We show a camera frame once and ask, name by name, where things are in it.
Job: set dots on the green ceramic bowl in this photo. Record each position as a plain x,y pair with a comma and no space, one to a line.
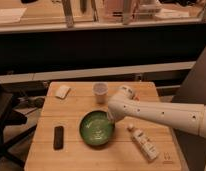
95,129

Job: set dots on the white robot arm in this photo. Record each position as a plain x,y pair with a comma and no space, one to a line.
190,118

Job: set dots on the clear plastic cup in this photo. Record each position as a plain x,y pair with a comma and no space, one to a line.
100,91

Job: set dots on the white folded napkin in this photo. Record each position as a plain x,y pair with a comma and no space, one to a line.
62,91

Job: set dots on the black rectangular bar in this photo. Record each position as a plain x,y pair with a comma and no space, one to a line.
58,137

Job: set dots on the white lotion bottle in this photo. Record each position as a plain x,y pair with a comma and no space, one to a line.
144,143

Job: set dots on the black chair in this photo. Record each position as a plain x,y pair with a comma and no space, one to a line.
9,117

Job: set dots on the white paper sheet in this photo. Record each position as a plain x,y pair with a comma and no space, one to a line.
11,15

